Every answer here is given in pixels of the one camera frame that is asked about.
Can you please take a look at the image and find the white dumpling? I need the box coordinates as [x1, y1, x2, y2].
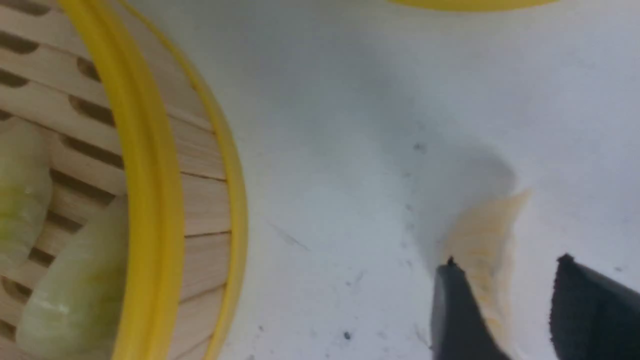
[441, 189, 531, 360]

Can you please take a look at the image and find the woven bamboo steamer lid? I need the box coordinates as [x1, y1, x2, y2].
[390, 0, 557, 12]

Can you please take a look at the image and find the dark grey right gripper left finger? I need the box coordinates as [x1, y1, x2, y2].
[430, 257, 509, 360]

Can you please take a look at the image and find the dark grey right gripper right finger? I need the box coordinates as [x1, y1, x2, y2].
[550, 254, 640, 360]

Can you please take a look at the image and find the pale green dumpling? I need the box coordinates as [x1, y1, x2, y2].
[0, 118, 53, 272]
[15, 196, 130, 360]

